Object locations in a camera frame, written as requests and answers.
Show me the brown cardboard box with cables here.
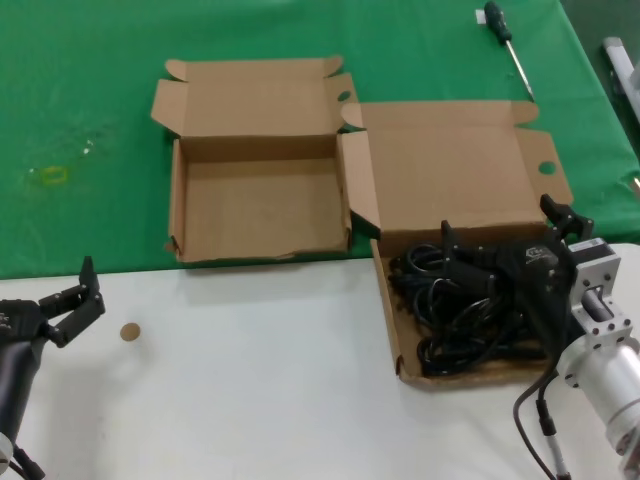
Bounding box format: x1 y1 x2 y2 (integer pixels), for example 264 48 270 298
337 99 575 387

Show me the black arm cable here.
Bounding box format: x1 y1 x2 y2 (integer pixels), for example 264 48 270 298
0 443 47 480
511 344 562 480

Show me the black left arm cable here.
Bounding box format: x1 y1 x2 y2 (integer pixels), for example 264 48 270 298
0 443 47 480

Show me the green handled screwdriver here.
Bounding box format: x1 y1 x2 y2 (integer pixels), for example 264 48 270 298
482 0 536 101

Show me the empty brown cardboard box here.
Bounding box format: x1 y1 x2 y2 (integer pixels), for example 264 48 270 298
149 54 359 264

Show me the grey metal bar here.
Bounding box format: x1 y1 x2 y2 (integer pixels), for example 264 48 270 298
602 36 640 126

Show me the black cable with silver connector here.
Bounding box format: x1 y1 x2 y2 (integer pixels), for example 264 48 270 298
535 393 572 480

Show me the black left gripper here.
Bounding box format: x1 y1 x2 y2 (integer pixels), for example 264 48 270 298
0 256 108 349

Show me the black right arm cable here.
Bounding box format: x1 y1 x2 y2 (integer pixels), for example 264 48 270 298
511 344 562 480

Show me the green tablecloth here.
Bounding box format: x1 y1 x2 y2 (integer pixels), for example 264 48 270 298
0 0 640 280

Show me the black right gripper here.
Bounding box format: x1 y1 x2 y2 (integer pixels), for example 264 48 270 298
439 194 596 359

